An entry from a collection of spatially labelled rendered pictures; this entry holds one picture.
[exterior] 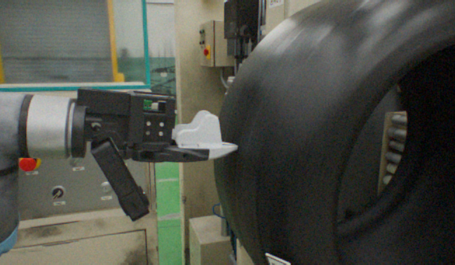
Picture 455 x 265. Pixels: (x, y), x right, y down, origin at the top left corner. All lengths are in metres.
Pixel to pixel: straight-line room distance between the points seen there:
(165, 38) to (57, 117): 9.09
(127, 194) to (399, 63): 0.36
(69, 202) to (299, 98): 0.86
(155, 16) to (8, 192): 9.15
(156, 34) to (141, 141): 9.09
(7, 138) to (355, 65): 0.39
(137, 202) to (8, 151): 0.16
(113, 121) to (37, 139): 0.08
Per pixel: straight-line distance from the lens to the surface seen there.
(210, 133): 0.45
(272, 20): 0.86
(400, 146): 1.11
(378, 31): 0.45
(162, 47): 9.48
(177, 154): 0.42
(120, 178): 0.45
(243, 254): 0.84
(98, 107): 0.44
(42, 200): 1.15
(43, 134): 0.43
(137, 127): 0.42
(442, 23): 0.49
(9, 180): 0.47
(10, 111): 0.44
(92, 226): 1.12
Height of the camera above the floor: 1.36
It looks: 12 degrees down
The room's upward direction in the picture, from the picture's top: straight up
